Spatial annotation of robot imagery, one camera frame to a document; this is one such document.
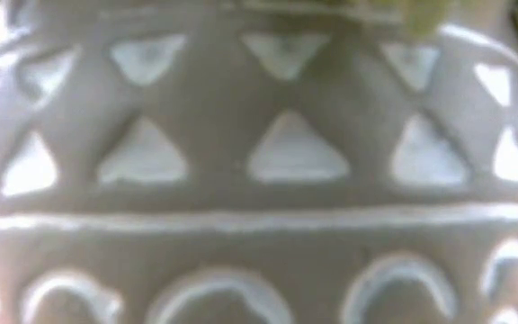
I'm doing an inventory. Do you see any grey patterned ceramic pot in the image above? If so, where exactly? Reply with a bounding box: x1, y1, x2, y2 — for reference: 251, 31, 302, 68
0, 0, 518, 324

